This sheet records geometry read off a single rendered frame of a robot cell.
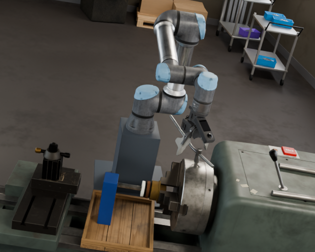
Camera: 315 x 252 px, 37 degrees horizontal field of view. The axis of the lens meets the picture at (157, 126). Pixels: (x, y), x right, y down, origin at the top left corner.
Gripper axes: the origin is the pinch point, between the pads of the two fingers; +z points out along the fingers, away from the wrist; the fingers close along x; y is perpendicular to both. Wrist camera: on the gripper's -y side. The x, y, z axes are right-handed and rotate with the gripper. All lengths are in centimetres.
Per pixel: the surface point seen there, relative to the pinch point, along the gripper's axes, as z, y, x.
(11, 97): 137, 311, -21
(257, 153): 2.8, -5.3, -33.7
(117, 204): 39.6, 21.5, 18.3
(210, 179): 5.2, -11.8, -2.1
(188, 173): 4.7, -6.0, 4.9
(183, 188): 8.3, -10.1, 9.3
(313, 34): 83, 321, -483
